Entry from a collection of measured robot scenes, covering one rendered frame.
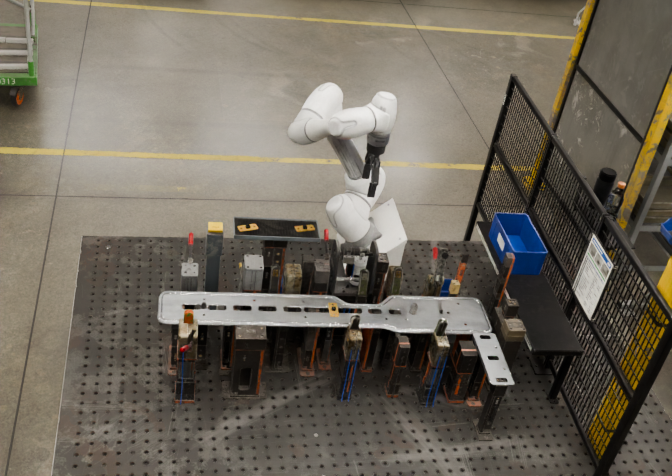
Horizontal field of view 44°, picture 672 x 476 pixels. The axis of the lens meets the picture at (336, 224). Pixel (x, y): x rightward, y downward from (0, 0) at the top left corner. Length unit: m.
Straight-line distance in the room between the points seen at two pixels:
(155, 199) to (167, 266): 1.74
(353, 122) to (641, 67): 2.71
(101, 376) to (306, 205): 2.68
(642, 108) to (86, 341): 3.48
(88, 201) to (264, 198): 1.18
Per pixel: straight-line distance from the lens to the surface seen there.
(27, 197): 5.81
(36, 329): 4.81
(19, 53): 7.00
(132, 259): 4.11
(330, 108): 3.71
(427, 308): 3.58
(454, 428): 3.54
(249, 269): 3.43
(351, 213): 4.04
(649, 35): 5.41
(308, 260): 3.53
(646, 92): 5.37
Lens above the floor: 3.26
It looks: 35 degrees down
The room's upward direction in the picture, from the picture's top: 10 degrees clockwise
